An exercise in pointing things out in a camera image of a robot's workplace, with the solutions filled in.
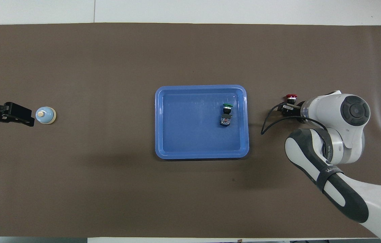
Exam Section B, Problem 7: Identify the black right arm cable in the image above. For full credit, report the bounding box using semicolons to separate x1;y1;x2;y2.
261;105;328;135

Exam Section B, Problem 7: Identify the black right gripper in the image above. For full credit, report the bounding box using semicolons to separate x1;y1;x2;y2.
277;103;308;123

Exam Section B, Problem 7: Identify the green push button switch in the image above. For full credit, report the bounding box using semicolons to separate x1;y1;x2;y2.
220;103;233;127

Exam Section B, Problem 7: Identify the blue plastic tray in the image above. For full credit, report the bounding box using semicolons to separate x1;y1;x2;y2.
155;85;250;160

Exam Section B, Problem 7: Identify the blue call bell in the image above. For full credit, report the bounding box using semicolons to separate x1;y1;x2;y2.
35;107;57;125

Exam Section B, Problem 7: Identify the brown table mat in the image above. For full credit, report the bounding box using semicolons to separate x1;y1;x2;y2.
0;23;381;238

